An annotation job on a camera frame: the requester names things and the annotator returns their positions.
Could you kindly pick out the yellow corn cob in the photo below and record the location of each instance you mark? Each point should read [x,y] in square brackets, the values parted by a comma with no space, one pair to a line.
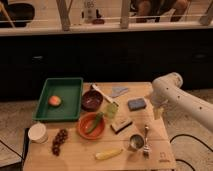
[107,154]

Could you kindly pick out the seated person in background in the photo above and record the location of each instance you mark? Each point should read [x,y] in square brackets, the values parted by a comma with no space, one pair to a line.
[152,8]

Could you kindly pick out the black chair in background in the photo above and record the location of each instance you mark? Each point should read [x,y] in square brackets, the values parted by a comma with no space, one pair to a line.
[19,14]

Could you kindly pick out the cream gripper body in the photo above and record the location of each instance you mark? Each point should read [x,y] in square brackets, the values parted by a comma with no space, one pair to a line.
[158,111]

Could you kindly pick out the dark purple bowl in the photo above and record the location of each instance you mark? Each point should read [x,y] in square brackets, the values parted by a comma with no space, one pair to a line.
[92,100]

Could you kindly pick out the black wooden board eraser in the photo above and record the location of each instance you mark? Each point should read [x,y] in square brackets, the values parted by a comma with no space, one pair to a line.
[120,124]

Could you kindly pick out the white bottle in background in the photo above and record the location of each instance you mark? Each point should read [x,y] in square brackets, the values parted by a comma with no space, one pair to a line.
[89,10]

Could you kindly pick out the orange plate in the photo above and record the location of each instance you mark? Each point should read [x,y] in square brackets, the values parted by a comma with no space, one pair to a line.
[85,122]

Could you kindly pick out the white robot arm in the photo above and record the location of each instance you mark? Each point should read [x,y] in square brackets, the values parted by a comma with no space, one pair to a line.
[168,88]

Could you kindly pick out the green plastic tray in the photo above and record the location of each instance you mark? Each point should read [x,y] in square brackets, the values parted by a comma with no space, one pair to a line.
[70,92]

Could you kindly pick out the light green plastic cup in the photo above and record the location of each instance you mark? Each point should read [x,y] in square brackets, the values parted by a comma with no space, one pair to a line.
[111,110]

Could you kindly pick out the white paper cup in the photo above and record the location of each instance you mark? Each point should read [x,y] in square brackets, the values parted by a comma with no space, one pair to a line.
[38,133]

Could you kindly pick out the orange peach fruit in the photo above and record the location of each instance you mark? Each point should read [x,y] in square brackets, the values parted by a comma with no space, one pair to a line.
[54,101]

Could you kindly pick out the dark red grape bunch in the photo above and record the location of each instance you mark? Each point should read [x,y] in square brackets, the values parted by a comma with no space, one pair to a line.
[59,139]

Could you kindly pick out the blue sponge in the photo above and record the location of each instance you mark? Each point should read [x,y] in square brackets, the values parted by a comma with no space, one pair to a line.
[136,104]

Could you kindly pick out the small metal cup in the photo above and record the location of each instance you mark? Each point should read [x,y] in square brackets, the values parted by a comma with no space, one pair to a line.
[136,142]

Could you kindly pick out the metal fork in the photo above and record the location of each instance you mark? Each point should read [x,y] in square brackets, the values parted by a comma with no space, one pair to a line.
[146,147]

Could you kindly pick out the white handled knife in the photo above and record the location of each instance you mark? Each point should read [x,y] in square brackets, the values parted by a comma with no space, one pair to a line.
[108,98]

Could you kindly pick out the grey blue cloth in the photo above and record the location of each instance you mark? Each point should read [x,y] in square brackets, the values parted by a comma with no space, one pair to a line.
[118,91]

